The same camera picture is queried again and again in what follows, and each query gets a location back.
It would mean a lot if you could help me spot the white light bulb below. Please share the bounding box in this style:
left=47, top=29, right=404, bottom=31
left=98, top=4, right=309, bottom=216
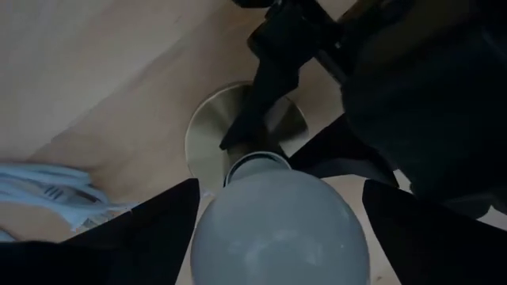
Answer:
left=189, top=151, right=372, bottom=285

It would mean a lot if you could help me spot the white power cord bundle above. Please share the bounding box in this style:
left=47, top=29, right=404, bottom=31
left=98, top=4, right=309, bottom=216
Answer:
left=0, top=161, right=138, bottom=242

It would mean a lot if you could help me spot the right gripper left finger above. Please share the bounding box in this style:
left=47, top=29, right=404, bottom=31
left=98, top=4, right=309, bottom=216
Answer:
left=59, top=177, right=201, bottom=285

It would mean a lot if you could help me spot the brass lamp socket base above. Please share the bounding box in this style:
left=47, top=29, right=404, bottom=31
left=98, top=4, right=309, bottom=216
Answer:
left=184, top=81, right=310, bottom=195

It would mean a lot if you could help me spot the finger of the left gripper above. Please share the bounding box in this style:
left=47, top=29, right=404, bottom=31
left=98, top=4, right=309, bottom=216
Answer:
left=219, top=59, right=303, bottom=151
left=287, top=114, right=399, bottom=188

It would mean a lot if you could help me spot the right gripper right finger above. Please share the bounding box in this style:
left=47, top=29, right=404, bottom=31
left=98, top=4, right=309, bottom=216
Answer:
left=361, top=179, right=507, bottom=285

